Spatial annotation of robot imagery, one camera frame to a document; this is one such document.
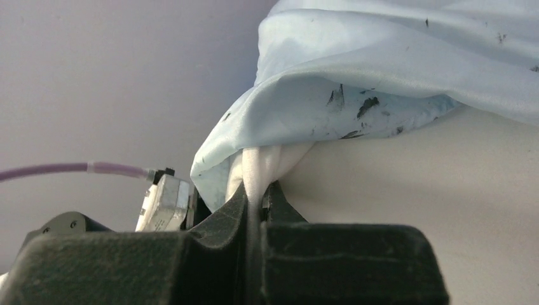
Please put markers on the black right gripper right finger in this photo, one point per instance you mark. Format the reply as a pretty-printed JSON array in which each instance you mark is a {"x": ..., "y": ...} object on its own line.
[{"x": 314, "y": 263}]

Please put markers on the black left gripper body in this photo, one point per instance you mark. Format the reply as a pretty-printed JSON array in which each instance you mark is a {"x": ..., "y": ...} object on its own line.
[{"x": 79, "y": 223}]

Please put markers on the white pillow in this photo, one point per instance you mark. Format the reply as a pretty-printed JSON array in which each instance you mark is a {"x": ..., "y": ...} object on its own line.
[{"x": 468, "y": 181}]

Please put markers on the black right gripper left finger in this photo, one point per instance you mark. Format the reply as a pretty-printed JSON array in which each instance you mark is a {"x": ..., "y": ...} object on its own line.
[{"x": 198, "y": 266}]

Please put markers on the light blue pillowcase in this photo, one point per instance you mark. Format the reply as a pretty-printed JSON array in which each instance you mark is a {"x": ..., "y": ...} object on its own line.
[{"x": 335, "y": 70}]

